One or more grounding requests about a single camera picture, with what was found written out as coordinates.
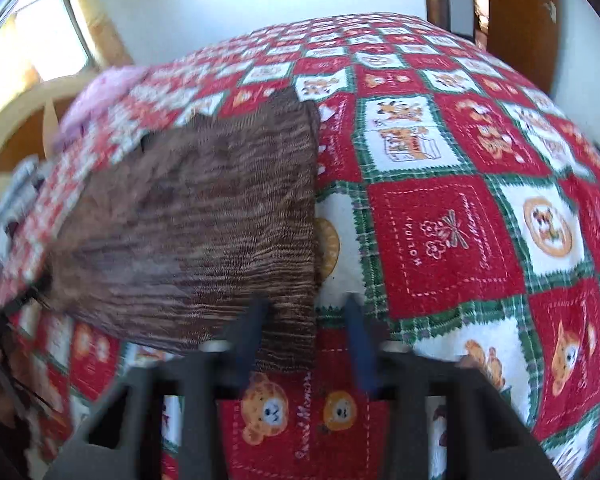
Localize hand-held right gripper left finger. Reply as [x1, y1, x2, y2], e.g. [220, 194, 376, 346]
[45, 297, 272, 480]

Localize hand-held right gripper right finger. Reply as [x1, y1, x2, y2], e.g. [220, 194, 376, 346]
[343, 294, 561, 480]

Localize brown knitted sweater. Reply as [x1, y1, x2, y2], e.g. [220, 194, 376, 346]
[45, 87, 324, 374]

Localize red patchwork printed bedspread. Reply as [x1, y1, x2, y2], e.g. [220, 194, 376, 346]
[0, 14, 600, 480]

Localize grey floral pillow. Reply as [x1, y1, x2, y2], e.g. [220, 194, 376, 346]
[0, 157, 50, 261]

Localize pink pillow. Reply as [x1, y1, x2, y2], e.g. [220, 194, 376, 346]
[55, 66, 151, 150]

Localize cream and wooden headboard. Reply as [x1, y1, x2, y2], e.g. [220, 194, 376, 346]
[0, 77, 88, 241]

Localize wide yellow curtain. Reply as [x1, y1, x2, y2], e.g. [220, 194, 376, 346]
[65, 0, 134, 69]

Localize brown wooden door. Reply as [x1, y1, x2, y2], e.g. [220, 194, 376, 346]
[485, 0, 562, 97]

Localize window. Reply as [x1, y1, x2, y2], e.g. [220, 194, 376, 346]
[0, 0, 99, 126]

